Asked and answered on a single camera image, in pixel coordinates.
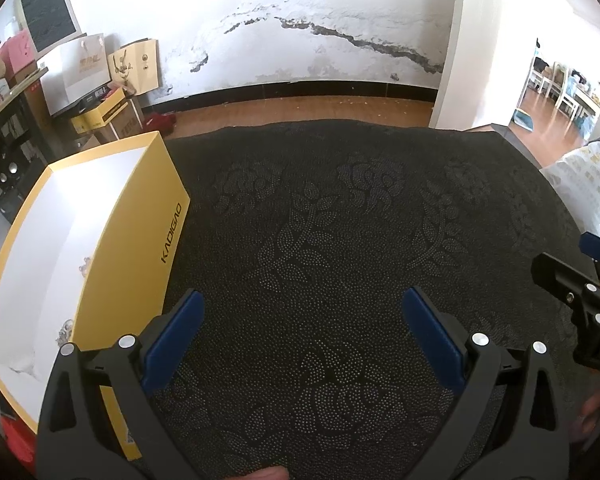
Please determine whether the yellow box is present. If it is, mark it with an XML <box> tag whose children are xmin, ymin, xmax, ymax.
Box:
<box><xmin>0</xmin><ymin>130</ymin><xmax>191</xmax><ymax>461</ymax></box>

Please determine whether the black speaker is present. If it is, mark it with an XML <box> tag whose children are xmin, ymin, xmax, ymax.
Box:
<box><xmin>0</xmin><ymin>142</ymin><xmax>28</xmax><ymax>186</ymax></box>

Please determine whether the dark patterned blanket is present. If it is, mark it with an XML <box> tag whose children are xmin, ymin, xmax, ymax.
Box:
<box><xmin>145</xmin><ymin>119</ymin><xmax>600</xmax><ymax>480</ymax></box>

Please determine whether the white door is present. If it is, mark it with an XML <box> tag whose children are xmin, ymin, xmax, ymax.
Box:
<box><xmin>428</xmin><ymin>0</ymin><xmax>546</xmax><ymax>131</ymax></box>

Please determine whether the red cloth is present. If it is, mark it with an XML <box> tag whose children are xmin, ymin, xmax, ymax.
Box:
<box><xmin>145</xmin><ymin>112</ymin><xmax>177</xmax><ymax>136</ymax></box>

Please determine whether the pink box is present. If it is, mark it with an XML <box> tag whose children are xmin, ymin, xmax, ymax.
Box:
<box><xmin>0</xmin><ymin>29</ymin><xmax>38</xmax><ymax>78</ymax></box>

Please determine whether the white printed plastic bag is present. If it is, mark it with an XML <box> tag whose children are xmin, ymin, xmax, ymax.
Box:
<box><xmin>540</xmin><ymin>142</ymin><xmax>600</xmax><ymax>246</ymax></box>

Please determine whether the yellow and black carton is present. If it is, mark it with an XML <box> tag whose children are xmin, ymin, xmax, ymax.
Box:
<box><xmin>70</xmin><ymin>87</ymin><xmax>128</xmax><ymax>133</ymax></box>

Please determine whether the black desk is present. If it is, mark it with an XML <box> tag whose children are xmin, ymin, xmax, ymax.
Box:
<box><xmin>0</xmin><ymin>67</ymin><xmax>51</xmax><ymax>171</ymax></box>

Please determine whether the brown cardboard box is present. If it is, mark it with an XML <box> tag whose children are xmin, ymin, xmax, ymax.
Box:
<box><xmin>97</xmin><ymin>95</ymin><xmax>146</xmax><ymax>141</ymax></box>

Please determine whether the tan paper bag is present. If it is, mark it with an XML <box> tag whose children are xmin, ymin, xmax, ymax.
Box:
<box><xmin>106</xmin><ymin>38</ymin><xmax>159</xmax><ymax>96</ymax></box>

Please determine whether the white paper bag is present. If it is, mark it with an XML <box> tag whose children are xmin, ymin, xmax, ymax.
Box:
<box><xmin>36</xmin><ymin>33</ymin><xmax>113</xmax><ymax>116</ymax></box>

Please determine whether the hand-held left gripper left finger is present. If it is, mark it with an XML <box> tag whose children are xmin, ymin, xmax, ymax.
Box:
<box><xmin>37</xmin><ymin>289</ymin><xmax>206</xmax><ymax>480</ymax></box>

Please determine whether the person's left hand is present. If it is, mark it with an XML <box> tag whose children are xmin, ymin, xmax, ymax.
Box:
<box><xmin>242</xmin><ymin>466</ymin><xmax>290</xmax><ymax>480</ymax></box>

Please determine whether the white chair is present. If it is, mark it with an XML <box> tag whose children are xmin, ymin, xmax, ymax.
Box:
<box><xmin>527</xmin><ymin>60</ymin><xmax>553</xmax><ymax>93</ymax></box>
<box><xmin>550</xmin><ymin>62</ymin><xmax>581</xmax><ymax>116</ymax></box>

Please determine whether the red container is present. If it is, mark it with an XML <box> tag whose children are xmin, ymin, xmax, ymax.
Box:
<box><xmin>0</xmin><ymin>415</ymin><xmax>38</xmax><ymax>476</ymax></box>

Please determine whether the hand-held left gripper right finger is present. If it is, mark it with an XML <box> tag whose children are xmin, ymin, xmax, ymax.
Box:
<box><xmin>401</xmin><ymin>286</ymin><xmax>571</xmax><ymax>480</ymax></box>

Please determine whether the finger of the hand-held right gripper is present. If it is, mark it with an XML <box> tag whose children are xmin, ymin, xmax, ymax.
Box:
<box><xmin>531</xmin><ymin>251</ymin><xmax>600</xmax><ymax>328</ymax></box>
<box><xmin>579</xmin><ymin>231</ymin><xmax>600</xmax><ymax>263</ymax></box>

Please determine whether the old white monitor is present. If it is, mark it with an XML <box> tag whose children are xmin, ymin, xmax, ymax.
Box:
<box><xmin>14</xmin><ymin>0</ymin><xmax>83</xmax><ymax>58</ymax></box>

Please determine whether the silver chain necklace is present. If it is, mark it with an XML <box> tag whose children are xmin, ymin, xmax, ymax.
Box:
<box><xmin>55</xmin><ymin>317</ymin><xmax>76</xmax><ymax>348</ymax></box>

